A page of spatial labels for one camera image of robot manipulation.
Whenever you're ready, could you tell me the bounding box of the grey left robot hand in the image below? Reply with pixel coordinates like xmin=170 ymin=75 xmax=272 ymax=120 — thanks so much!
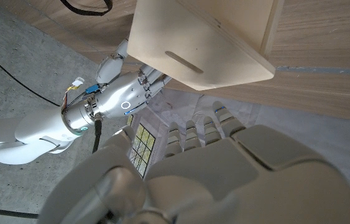
xmin=36 ymin=100 xmax=350 ymax=224

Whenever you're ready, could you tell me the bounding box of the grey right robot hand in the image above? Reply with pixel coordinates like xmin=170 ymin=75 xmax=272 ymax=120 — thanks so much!
xmin=62 ymin=39 xmax=173 ymax=134

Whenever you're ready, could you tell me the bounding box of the wooden drawer box with slot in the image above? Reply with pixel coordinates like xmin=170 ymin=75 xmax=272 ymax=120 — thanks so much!
xmin=126 ymin=0 xmax=284 ymax=91

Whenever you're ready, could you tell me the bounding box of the printed window backdrop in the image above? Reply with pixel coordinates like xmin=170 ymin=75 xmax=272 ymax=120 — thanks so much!
xmin=124 ymin=88 xmax=350 ymax=200

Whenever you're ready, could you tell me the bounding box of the black rubber band loop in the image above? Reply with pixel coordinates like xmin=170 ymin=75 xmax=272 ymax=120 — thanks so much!
xmin=59 ymin=0 xmax=114 ymax=17

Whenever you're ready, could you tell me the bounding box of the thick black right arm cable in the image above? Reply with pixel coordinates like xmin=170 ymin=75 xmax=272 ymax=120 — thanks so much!
xmin=92 ymin=119 xmax=103 ymax=154

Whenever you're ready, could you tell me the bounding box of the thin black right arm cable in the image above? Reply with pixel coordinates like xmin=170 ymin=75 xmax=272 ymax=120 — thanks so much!
xmin=0 ymin=45 xmax=62 ymax=108

